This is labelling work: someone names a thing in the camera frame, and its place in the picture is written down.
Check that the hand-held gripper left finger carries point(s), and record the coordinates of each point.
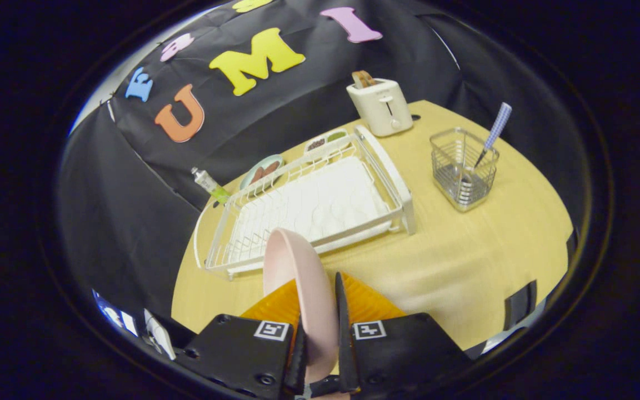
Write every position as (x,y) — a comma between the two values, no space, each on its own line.
(242,355)

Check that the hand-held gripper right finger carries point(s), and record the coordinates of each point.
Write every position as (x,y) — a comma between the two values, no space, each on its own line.
(345,344)

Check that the pink plate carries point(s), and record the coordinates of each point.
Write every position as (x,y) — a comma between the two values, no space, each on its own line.
(309,289)

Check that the pale green plate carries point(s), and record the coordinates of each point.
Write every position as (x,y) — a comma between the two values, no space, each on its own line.
(253,169)

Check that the white divided snack dish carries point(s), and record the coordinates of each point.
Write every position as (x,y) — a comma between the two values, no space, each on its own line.
(325,141)

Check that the clear bottle with green liquid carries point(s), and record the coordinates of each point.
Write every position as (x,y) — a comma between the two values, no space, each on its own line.
(209,183)

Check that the brown sausage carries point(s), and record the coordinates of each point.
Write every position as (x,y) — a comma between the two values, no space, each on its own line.
(264,171)

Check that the white toaster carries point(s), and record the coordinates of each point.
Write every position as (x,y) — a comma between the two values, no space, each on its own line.
(378,108)

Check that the brown toast slice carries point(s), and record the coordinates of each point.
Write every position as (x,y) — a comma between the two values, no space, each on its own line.
(363,79)

